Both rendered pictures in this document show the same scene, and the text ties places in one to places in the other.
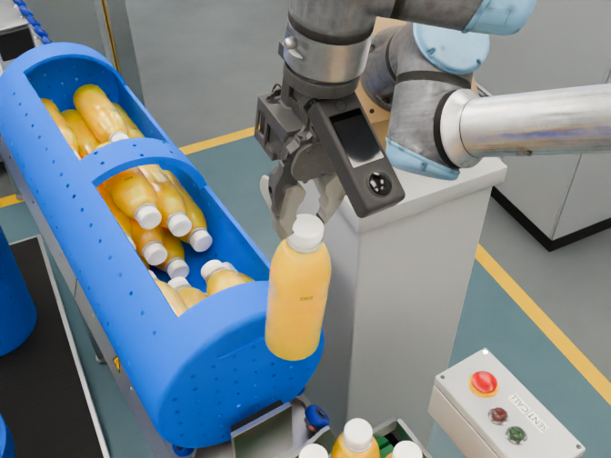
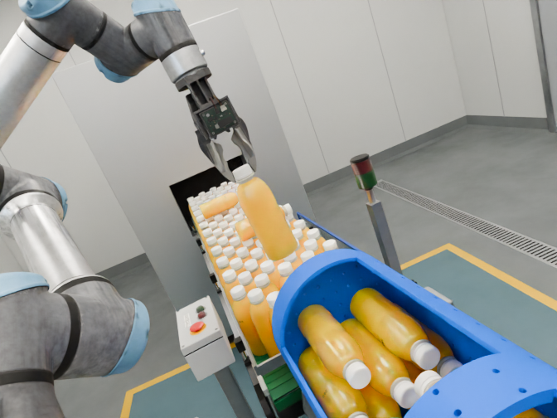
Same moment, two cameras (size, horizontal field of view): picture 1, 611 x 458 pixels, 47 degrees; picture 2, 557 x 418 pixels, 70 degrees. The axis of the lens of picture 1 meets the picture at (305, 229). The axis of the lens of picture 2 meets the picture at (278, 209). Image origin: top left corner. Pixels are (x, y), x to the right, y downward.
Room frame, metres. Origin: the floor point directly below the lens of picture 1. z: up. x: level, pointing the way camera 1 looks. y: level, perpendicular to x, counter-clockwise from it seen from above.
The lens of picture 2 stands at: (1.28, 0.32, 1.59)
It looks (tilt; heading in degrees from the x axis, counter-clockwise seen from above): 18 degrees down; 200
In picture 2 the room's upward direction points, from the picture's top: 22 degrees counter-clockwise
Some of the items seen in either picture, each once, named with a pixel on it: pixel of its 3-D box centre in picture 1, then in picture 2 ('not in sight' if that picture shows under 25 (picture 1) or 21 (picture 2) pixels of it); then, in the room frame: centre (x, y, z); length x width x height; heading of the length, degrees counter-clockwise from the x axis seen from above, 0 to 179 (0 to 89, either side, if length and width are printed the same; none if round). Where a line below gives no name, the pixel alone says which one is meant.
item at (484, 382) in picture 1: (484, 383); (196, 327); (0.57, -0.26, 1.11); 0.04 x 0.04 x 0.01
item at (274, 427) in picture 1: (261, 436); not in sight; (0.55, 0.07, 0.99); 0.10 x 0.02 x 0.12; 122
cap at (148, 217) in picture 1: (148, 216); (431, 388); (0.87, 0.27, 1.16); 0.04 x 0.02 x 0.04; 122
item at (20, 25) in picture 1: (17, 53); not in sight; (1.68, 0.78, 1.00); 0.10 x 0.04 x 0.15; 122
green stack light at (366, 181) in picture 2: not in sight; (365, 178); (0.03, 0.17, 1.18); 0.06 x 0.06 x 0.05
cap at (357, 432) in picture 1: (357, 434); (274, 298); (0.49, -0.07, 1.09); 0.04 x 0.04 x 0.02
